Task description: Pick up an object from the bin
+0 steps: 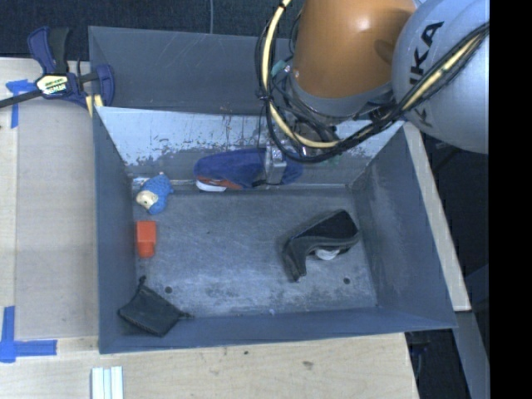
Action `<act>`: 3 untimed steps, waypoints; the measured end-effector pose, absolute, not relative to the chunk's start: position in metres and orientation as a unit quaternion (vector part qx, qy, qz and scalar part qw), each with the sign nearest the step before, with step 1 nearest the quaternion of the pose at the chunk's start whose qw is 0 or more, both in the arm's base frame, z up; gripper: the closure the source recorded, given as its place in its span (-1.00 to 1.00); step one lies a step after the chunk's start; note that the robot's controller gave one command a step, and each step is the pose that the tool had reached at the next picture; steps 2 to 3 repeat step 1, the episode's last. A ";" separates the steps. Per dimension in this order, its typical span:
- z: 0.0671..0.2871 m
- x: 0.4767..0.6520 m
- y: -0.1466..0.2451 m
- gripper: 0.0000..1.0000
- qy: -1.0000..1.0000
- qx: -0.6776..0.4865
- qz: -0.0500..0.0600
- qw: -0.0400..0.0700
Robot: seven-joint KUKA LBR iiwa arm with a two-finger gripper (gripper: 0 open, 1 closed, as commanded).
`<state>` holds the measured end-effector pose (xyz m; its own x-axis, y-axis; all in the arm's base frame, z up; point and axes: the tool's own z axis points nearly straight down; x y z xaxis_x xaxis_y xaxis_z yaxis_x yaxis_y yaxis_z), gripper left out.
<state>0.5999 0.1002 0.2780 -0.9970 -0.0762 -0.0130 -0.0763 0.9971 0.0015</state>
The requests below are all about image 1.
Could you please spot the blue toy animal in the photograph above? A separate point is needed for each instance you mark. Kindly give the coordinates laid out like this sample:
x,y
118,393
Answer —
x,y
160,191

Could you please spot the black ribbed fabric pouch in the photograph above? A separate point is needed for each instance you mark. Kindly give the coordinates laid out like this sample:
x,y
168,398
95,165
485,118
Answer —
x,y
149,312

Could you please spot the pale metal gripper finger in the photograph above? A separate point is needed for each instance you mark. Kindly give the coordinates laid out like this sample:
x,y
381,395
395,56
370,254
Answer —
x,y
273,155
277,173

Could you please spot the grey metal bin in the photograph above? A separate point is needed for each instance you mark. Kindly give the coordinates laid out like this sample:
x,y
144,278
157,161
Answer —
x,y
249,239

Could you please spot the orange block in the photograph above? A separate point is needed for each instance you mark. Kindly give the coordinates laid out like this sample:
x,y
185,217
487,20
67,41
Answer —
x,y
146,237

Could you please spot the black shoe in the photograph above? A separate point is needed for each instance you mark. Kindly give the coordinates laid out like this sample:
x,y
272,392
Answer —
x,y
328,229

